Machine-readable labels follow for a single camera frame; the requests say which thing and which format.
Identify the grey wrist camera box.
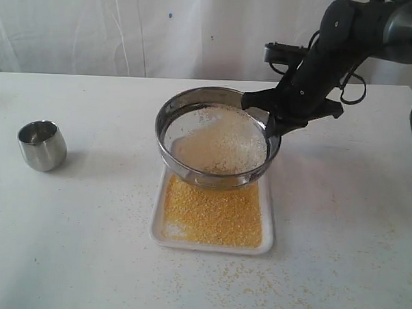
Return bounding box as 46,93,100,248
264,42,308,66

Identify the white backdrop curtain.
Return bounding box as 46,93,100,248
0,0,412,91

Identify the yellow grain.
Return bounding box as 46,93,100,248
164,107,267,248

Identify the white square plastic tray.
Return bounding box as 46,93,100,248
149,167,275,256

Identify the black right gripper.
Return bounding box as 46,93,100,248
241,39,357,137

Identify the stainless steel cup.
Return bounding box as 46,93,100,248
17,120,68,172

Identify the round stainless steel sieve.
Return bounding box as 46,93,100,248
155,86,281,190

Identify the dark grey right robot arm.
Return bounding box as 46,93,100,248
241,0,412,135

